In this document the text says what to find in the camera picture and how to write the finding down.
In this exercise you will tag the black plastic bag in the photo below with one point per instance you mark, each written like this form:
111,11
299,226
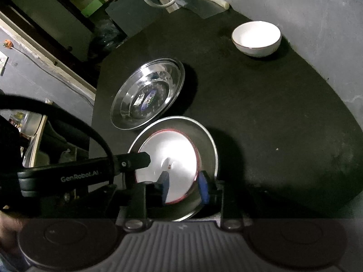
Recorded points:
106,35

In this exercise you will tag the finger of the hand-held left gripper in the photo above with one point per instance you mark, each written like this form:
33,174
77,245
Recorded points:
133,162

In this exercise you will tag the white cylindrical stick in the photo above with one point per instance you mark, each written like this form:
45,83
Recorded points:
215,0

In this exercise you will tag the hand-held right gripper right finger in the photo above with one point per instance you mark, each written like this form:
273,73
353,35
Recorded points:
203,189

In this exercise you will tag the white red-rimmed plate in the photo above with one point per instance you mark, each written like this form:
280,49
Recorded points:
170,153

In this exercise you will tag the stainless steel bowl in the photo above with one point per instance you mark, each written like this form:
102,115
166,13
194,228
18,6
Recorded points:
208,153

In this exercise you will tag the green box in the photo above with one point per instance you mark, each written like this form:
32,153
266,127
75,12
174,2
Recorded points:
92,8

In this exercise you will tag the wooden counter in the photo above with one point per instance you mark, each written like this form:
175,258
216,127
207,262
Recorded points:
39,136

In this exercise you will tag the white ceramic bowl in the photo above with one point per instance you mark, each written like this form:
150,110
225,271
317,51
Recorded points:
256,38

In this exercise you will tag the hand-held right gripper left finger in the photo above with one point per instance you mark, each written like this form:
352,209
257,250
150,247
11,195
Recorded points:
164,187

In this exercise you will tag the grey cabinet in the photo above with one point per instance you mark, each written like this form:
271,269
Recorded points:
127,14

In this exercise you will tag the stainless steel plate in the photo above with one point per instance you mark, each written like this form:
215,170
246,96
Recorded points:
147,96

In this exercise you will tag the steel cleaver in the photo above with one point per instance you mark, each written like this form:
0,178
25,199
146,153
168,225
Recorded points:
209,10

